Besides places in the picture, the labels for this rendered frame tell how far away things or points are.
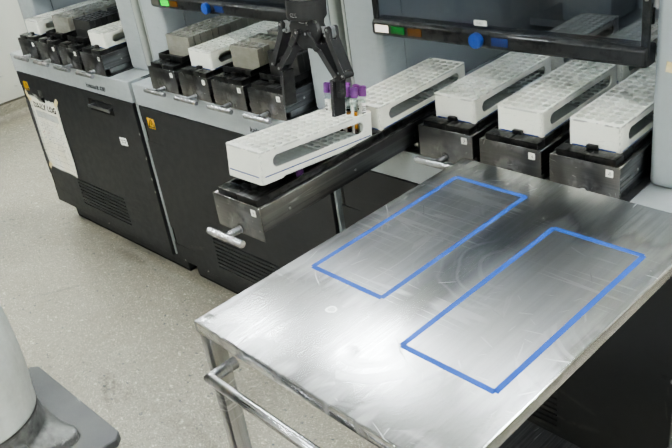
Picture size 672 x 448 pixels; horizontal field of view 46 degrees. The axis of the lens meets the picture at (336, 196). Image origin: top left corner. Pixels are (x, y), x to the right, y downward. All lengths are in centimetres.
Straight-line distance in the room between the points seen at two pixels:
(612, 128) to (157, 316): 170
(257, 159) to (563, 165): 55
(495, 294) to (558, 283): 9
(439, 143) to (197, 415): 105
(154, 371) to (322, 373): 150
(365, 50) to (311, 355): 95
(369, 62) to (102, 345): 132
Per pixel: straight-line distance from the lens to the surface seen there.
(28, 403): 115
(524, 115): 152
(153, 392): 236
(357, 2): 177
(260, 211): 139
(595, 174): 144
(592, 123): 145
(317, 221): 202
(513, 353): 97
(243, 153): 142
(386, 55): 178
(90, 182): 309
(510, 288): 108
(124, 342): 260
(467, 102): 158
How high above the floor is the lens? 143
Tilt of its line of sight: 27 degrees down
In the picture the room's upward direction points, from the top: 9 degrees counter-clockwise
